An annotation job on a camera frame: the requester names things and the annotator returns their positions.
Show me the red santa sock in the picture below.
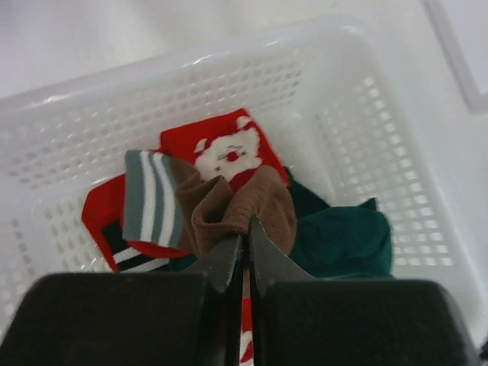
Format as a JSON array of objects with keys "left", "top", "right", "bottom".
[
  {"left": 82, "top": 109, "right": 289, "bottom": 273},
  {"left": 239, "top": 268, "right": 254, "bottom": 366}
]

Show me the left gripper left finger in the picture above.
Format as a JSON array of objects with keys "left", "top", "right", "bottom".
[{"left": 1, "top": 236, "right": 243, "bottom": 365}]

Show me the white perforated basket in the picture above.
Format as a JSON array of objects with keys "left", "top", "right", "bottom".
[{"left": 1, "top": 15, "right": 487, "bottom": 343}]

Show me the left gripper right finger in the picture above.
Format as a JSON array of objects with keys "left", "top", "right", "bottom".
[{"left": 248, "top": 219, "right": 482, "bottom": 365}]

